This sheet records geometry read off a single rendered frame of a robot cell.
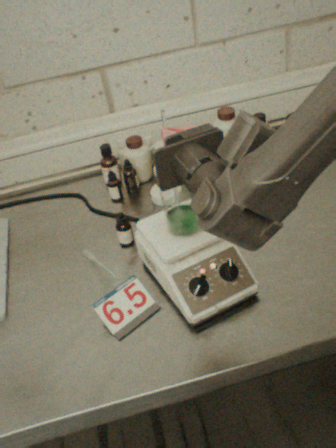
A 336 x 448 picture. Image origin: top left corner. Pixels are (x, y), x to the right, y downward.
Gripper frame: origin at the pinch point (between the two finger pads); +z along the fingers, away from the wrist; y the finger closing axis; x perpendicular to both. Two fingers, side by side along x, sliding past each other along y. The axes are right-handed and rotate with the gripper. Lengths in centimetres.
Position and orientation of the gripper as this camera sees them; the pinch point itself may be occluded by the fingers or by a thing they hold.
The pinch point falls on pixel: (166, 134)
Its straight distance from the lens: 76.2
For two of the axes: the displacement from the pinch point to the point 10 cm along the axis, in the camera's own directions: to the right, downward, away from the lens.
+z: -3.8, -5.3, 7.6
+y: -9.2, 3.4, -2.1
